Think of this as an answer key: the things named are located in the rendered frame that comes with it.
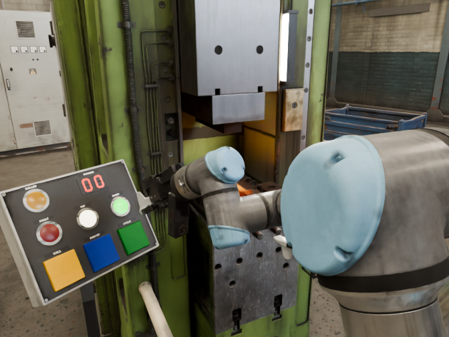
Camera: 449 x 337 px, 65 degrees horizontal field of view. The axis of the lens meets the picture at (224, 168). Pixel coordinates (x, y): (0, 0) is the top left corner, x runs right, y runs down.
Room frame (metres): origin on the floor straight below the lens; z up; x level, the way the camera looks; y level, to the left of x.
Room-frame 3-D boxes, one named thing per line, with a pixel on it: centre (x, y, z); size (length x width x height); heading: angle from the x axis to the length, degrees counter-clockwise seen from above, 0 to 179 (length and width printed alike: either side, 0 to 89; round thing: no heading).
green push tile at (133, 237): (0.89, 0.26, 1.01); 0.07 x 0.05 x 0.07; 140
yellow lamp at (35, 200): (0.79, 0.45, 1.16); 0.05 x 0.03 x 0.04; 115
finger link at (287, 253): (0.87, -0.17, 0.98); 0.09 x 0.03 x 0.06; 61
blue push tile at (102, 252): (0.81, 0.32, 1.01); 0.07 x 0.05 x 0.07; 140
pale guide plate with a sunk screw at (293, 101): (1.46, -0.28, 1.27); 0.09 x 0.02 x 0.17; 115
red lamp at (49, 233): (0.76, 0.42, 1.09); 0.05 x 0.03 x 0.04; 115
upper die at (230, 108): (1.39, 0.04, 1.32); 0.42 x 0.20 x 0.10; 25
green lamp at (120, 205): (0.92, 0.29, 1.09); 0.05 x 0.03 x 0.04; 115
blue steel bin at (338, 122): (4.81, -1.99, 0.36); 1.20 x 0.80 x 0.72; 41
